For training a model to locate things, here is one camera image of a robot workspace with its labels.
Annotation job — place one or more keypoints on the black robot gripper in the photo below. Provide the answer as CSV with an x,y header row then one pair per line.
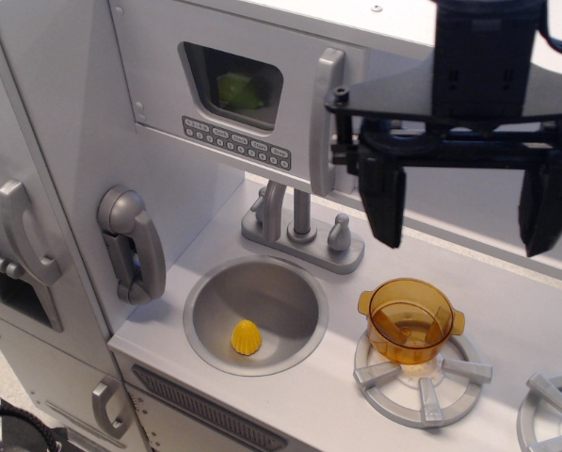
x,y
478,101

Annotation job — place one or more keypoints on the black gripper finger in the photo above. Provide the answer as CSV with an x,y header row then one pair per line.
x,y
382,186
540,209

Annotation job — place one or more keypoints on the silver microwave door handle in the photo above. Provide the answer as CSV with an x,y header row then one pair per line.
x,y
328,76

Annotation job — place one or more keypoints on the grey toy microwave door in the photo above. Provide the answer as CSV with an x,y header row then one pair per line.
x,y
172,53

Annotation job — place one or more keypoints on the green toy vegetable in microwave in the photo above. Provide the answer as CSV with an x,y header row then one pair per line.
x,y
238,91

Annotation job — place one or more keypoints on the silver toy faucet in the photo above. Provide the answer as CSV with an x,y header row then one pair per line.
x,y
295,232

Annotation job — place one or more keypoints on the amber transparent toy pot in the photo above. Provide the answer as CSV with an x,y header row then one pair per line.
x,y
409,320

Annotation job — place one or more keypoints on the round steel toy sink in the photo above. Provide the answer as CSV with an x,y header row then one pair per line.
x,y
284,301

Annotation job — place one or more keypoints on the yellow toy corn piece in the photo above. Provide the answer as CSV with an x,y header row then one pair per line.
x,y
246,338

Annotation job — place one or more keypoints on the silver stove burner under pot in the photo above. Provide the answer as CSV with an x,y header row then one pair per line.
x,y
434,394

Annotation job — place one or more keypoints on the silver stove burner right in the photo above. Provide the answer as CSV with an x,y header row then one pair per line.
x,y
539,421

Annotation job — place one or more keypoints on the grey oven vent panel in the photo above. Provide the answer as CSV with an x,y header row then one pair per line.
x,y
210,413

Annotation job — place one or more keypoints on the grey ice dispenser panel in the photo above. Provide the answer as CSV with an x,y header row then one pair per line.
x,y
25,294

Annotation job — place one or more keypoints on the black device bottom left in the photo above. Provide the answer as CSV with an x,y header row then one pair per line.
x,y
21,430

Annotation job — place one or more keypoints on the grey toy wall phone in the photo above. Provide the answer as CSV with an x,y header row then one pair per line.
x,y
133,246

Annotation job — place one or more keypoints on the silver lower fridge handle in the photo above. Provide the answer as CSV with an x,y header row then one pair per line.
x,y
109,410

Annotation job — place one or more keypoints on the silver fridge handle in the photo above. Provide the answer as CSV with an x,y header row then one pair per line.
x,y
109,410
14,203

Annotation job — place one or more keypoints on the silver upper fridge handle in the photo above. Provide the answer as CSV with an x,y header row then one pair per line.
x,y
14,203

